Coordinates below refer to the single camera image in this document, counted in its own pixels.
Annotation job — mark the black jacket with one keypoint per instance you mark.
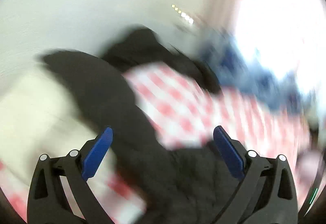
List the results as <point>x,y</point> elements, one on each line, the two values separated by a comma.
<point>188,185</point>

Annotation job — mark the red white checkered bedsheet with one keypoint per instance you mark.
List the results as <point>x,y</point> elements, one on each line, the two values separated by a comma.
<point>38,116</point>

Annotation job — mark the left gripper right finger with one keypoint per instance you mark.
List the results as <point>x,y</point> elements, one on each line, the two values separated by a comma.
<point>266,192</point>

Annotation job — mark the blue whale pattern curtain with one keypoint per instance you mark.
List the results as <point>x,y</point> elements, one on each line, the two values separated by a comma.
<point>222,55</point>

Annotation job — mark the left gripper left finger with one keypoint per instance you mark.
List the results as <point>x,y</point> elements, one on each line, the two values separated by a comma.
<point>47,202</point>

